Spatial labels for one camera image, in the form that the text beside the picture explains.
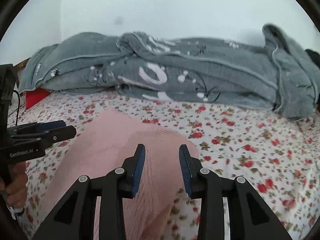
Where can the grey printed quilt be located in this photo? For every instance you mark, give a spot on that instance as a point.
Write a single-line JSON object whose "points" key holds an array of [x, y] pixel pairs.
{"points": [[278, 76]]}

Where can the person's left hand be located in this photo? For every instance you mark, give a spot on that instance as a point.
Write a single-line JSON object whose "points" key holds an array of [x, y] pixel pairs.
{"points": [[17, 190]]}

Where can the red pillow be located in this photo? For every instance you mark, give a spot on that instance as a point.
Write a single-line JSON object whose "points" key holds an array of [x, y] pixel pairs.
{"points": [[34, 97]]}

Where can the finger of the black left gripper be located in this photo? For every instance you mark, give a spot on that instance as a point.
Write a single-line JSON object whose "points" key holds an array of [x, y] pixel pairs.
{"points": [[45, 126], [52, 136]]}

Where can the black clothing pile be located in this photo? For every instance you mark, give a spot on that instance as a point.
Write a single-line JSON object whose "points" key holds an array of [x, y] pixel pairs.
{"points": [[314, 56]]}

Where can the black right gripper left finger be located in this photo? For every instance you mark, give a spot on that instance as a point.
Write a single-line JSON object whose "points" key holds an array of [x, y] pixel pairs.
{"points": [[73, 215]]}

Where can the pink knitted sweater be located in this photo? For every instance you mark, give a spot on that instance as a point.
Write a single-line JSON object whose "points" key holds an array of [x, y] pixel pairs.
{"points": [[104, 144]]}

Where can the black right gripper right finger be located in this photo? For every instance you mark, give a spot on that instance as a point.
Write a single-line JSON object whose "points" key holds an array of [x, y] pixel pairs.
{"points": [[249, 215]]}

